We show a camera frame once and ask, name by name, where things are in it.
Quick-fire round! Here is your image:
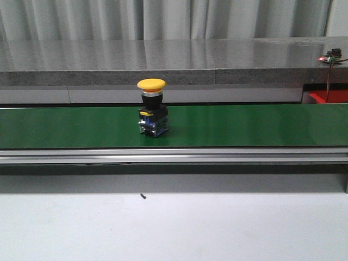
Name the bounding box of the small green sensor board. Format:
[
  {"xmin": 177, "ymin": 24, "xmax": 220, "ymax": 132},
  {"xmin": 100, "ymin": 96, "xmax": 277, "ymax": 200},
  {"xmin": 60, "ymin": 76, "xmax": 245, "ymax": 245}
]
[{"xmin": 317, "ymin": 48, "xmax": 343, "ymax": 64}]

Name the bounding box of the grey stone slab bench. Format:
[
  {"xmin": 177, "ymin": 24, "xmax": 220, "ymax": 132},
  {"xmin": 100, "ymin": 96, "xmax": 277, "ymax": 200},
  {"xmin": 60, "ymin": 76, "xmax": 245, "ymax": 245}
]
[{"xmin": 1, "ymin": 37, "xmax": 347, "ymax": 86}]

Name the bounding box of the aluminium conveyor frame rail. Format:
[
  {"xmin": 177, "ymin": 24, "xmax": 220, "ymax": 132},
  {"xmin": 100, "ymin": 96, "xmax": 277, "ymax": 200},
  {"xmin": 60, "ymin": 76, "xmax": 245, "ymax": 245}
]
[{"xmin": 1, "ymin": 147, "xmax": 347, "ymax": 164}]

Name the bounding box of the grey pleated curtain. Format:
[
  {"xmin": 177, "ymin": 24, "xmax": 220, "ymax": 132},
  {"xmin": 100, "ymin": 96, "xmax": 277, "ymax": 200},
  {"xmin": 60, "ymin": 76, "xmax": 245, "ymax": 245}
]
[{"xmin": 1, "ymin": 1, "xmax": 332, "ymax": 41}]

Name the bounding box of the yellow mushroom push button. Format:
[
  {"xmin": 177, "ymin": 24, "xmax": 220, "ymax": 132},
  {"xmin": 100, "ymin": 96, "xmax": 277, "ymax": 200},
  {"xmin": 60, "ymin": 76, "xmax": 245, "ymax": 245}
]
[{"xmin": 137, "ymin": 78, "xmax": 168, "ymax": 137}]

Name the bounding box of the green conveyor belt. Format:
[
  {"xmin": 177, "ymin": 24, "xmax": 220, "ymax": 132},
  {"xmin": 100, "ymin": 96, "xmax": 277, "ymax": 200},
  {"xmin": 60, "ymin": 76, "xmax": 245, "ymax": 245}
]
[{"xmin": 1, "ymin": 104, "xmax": 347, "ymax": 149}]

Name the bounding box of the white rear conveyor panel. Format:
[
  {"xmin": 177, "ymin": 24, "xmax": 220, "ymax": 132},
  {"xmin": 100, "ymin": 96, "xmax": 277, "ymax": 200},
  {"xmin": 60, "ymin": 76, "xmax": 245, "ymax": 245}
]
[{"xmin": 1, "ymin": 85, "xmax": 302, "ymax": 104}]

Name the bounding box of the red plastic bin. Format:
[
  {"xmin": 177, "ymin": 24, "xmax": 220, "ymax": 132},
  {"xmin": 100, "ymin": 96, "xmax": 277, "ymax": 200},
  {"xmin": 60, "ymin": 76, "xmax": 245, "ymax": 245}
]
[{"xmin": 309, "ymin": 90, "xmax": 348, "ymax": 104}]

